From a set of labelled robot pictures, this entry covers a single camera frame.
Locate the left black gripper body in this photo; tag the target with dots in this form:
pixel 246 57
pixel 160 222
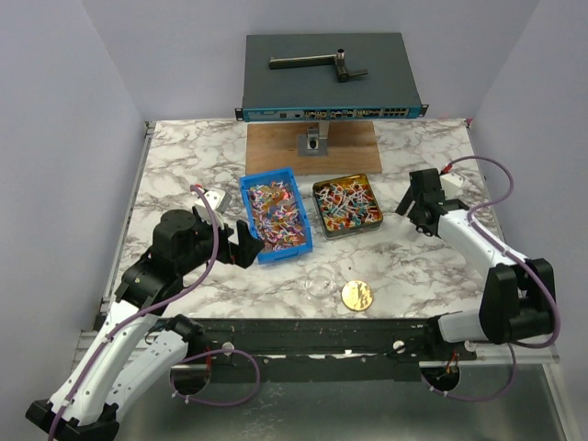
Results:
pixel 205 240

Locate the black front mounting rail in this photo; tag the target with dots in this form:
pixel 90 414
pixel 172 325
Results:
pixel 223 350

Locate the square tin of lollipops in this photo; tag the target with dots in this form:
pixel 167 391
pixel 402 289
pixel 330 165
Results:
pixel 346 205

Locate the clear glass jar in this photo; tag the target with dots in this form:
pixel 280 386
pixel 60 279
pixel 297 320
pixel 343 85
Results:
pixel 320 283

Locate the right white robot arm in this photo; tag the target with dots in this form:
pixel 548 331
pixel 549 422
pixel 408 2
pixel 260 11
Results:
pixel 518 294

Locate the blue plastic candy bin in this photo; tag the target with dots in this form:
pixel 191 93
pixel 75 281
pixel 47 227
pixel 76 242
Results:
pixel 276 215

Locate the gold jar lid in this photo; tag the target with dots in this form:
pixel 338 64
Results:
pixel 357 295

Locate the grey metal stand base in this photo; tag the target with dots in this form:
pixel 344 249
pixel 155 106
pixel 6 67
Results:
pixel 314 142

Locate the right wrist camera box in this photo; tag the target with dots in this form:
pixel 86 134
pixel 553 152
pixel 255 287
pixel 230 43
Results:
pixel 451 184

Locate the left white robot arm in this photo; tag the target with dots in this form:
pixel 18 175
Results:
pixel 91 403

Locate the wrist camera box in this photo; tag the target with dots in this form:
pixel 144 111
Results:
pixel 218 199
pixel 451 184

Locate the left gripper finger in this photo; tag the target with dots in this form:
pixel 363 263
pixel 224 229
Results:
pixel 247 241
pixel 243 256

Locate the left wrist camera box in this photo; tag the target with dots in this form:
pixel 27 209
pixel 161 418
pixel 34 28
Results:
pixel 218 199

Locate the grey network switch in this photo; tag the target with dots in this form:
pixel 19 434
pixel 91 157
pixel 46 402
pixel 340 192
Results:
pixel 389 90

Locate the wooden board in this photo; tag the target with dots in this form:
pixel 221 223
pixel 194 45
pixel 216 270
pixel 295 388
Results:
pixel 351 148

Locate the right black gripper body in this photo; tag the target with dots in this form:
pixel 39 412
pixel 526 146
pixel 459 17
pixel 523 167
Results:
pixel 421 200

